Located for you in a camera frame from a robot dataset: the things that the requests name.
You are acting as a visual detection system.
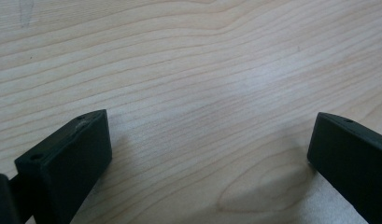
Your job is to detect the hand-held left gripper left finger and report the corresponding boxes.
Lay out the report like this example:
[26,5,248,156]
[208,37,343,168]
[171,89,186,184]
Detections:
[14,108,113,224]

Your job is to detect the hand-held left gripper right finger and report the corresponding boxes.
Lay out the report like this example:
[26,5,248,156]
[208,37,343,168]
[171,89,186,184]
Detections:
[306,111,382,224]

